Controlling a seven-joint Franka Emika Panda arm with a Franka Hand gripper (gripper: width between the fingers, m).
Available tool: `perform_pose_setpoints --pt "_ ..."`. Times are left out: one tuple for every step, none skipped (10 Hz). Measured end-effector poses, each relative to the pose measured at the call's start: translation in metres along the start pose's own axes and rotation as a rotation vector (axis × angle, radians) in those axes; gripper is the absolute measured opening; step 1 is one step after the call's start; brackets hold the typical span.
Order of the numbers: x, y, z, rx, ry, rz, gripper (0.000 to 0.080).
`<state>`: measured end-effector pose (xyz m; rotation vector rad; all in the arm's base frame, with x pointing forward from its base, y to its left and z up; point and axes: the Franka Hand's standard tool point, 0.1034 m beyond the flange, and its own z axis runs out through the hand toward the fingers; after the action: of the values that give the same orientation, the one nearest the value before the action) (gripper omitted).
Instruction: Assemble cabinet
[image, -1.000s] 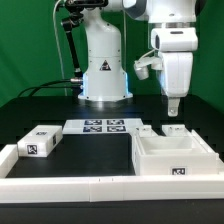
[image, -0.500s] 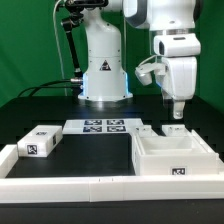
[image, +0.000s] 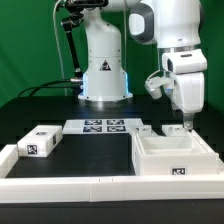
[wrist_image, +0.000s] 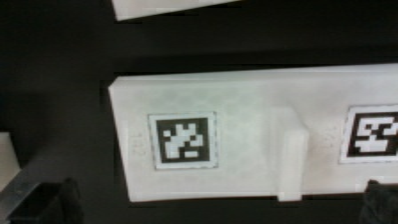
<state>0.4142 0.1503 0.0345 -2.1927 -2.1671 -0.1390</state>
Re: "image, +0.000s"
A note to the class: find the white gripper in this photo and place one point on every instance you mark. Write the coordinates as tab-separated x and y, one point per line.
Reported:
187	93

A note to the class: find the white door panel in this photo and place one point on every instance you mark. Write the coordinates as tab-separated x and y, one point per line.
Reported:
174	130
145	131

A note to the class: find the white cabinet body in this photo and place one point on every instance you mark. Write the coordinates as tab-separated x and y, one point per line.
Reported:
174	155

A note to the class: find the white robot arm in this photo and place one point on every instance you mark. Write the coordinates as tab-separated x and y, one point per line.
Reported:
173	25

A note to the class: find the white cabinet top block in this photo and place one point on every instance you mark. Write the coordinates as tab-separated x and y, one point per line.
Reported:
40	141

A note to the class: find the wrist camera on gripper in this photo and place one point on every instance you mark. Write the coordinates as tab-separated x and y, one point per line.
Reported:
155	82

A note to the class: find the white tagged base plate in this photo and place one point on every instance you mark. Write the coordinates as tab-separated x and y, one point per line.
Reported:
101	126

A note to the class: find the white U-shaped workspace frame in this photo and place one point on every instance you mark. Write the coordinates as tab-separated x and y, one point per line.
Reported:
93	189

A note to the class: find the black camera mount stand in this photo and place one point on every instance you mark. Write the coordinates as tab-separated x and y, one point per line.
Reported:
71	36

